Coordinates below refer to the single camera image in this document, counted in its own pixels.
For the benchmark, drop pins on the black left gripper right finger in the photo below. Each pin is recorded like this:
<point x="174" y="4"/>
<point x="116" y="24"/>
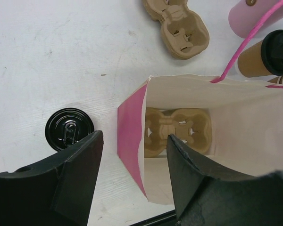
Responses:
<point x="206" y="193"/>

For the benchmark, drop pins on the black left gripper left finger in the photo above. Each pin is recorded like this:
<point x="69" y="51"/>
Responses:
<point x="55" y="191"/>

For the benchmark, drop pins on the single brown pulp cup carrier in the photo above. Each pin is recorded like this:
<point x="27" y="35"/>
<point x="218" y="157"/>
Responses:
<point x="192" y="126"/>

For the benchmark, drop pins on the pink paper gift bag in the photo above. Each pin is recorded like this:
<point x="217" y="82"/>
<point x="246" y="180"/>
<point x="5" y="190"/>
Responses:
<point x="246" y="113"/>

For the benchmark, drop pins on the brown paper coffee cup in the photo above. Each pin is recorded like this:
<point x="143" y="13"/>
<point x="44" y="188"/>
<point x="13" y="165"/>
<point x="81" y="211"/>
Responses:
<point x="256" y="61"/>

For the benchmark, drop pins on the black plastic cup lid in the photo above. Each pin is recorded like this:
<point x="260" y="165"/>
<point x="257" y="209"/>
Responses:
<point x="272" y="52"/>

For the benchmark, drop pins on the stack of brown paper cups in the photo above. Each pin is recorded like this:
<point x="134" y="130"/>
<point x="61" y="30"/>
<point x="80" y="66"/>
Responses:
<point x="277" y="80"/>

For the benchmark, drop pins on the brown pulp cup carrier stack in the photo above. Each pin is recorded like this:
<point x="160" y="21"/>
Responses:
<point x="183" y="31"/>

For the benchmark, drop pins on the pink straw holder cup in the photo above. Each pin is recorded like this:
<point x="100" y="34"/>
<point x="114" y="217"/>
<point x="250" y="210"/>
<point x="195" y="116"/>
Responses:
<point x="246" y="13"/>

